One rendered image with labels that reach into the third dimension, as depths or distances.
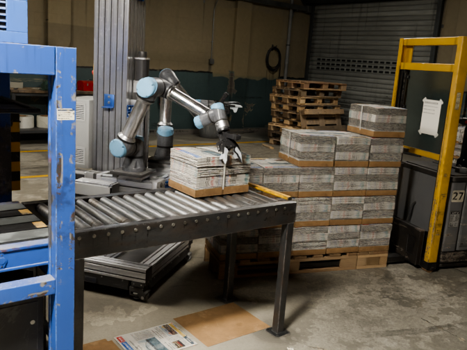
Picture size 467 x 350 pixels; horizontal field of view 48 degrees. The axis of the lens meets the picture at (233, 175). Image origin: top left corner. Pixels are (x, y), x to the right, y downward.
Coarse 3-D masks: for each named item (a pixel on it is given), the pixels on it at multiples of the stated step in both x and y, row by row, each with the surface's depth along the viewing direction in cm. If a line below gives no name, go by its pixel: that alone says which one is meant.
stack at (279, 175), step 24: (264, 168) 376; (288, 168) 380; (312, 168) 387; (336, 168) 395; (360, 168) 401; (312, 216) 396; (336, 216) 403; (360, 216) 410; (216, 240) 385; (240, 240) 381; (264, 240) 387; (312, 240) 400; (336, 240) 409; (216, 264) 393; (240, 264) 384; (264, 264) 411
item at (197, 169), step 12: (180, 156) 295; (192, 156) 285; (204, 156) 286; (216, 156) 289; (180, 168) 298; (192, 168) 287; (204, 168) 287; (216, 168) 291; (180, 180) 299; (192, 180) 288; (204, 180) 288; (216, 180) 294
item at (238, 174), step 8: (232, 152) 305; (232, 160) 297; (248, 160) 304; (232, 168) 298; (240, 168) 302; (248, 168) 306; (232, 176) 300; (240, 176) 304; (248, 176) 307; (232, 184) 301; (240, 184) 305
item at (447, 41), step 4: (404, 40) 447; (408, 40) 443; (412, 40) 438; (416, 40) 433; (420, 40) 428; (424, 40) 425; (428, 40) 420; (432, 40) 416; (436, 40) 411; (440, 40) 408; (444, 40) 403; (448, 40) 399; (452, 40) 395; (456, 40) 392; (404, 44) 447; (408, 44) 443; (412, 44) 438; (416, 44) 433; (420, 44) 429; (424, 44) 425; (428, 44) 420; (432, 44) 416; (436, 44) 411; (440, 44) 408; (444, 44) 404; (448, 44) 400; (452, 44) 395; (456, 44) 392
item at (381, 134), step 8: (352, 128) 424; (376, 136) 399; (384, 136) 402; (392, 136) 404; (400, 136) 406; (368, 192) 407; (376, 192) 410; (384, 192) 413; (392, 192) 415; (360, 248) 417; (368, 248) 420; (376, 248) 422; (384, 248) 425
